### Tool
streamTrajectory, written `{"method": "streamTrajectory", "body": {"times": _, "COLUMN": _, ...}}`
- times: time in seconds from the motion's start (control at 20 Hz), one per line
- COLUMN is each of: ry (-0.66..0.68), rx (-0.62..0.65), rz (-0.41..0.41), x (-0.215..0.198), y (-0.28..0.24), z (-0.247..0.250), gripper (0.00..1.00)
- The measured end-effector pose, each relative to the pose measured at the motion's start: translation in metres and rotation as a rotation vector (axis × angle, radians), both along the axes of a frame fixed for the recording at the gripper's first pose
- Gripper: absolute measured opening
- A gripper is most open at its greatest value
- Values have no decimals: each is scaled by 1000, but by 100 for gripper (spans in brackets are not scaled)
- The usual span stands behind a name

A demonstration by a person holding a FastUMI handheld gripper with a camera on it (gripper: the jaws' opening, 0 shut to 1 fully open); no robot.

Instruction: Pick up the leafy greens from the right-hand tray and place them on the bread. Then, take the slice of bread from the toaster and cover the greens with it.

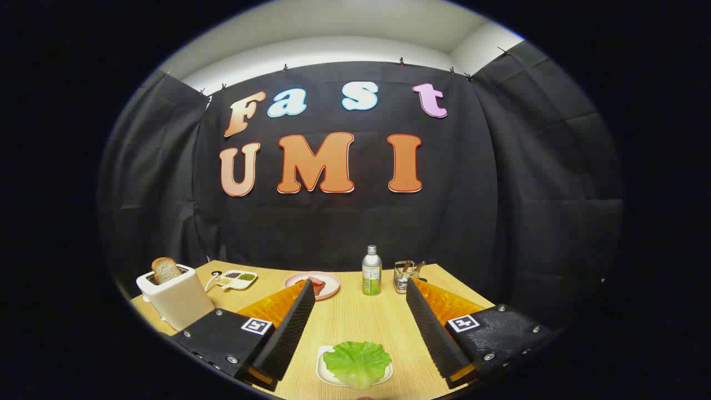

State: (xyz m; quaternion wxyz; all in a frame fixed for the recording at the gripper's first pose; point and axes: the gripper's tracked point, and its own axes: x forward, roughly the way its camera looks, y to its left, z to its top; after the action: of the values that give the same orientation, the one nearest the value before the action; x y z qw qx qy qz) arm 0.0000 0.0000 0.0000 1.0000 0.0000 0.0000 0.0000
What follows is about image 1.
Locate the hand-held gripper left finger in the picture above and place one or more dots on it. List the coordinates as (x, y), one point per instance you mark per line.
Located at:
(289, 333)

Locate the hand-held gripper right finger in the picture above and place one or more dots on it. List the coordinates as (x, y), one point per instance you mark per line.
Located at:
(433, 333)

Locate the white divided condiment dish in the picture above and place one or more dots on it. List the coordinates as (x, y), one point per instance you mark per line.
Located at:
(239, 283)

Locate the pink plate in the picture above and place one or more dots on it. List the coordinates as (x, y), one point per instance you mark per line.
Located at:
(331, 286)

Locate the red meat slice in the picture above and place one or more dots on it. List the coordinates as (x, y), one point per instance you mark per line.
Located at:
(318, 286)

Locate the black backdrop cloth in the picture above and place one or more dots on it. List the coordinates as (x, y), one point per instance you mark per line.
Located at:
(344, 222)

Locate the green lettuce leaf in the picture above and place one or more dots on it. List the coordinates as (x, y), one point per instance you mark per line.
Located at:
(355, 361)

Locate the white toaster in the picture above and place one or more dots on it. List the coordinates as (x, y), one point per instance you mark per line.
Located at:
(183, 303)

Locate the small square white plate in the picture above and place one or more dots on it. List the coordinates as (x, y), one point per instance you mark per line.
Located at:
(322, 373)

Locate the green label metal bottle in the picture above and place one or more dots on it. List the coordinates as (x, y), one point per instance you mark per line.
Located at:
(371, 275)

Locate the white bread slice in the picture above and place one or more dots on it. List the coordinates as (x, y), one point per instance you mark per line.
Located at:
(165, 270)

